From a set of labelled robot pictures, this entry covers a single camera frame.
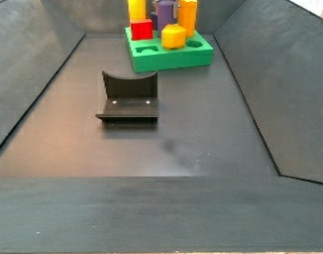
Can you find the purple cylinder block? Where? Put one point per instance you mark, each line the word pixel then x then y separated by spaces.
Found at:
pixel 164 14

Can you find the black curved holder stand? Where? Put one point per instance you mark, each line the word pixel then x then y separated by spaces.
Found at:
pixel 131 97

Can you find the green shape sorter base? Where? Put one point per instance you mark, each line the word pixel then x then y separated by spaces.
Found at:
pixel 148 55

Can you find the yellow pentagon block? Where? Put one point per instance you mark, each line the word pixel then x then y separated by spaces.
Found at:
pixel 173 35

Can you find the red cube block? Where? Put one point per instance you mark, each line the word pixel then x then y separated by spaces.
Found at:
pixel 141 29

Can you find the blue cylinder block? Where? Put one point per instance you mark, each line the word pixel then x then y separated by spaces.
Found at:
pixel 153 18

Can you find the yellow star block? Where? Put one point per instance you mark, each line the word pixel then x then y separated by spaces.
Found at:
pixel 187 16

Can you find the tall yellow rectangular block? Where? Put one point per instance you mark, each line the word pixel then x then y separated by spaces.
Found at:
pixel 136 9

